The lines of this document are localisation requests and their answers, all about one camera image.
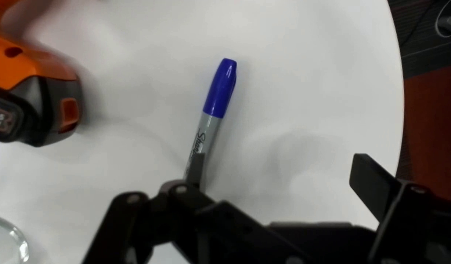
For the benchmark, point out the clear plastic cup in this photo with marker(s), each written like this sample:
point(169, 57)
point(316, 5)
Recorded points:
point(9, 239)

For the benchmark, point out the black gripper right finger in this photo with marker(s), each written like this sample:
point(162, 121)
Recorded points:
point(420, 224)

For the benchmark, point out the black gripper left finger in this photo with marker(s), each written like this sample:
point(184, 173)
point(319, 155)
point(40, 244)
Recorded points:
point(137, 224)

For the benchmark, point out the blue capped grey marker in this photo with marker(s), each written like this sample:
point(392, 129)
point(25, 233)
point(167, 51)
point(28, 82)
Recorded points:
point(219, 92)

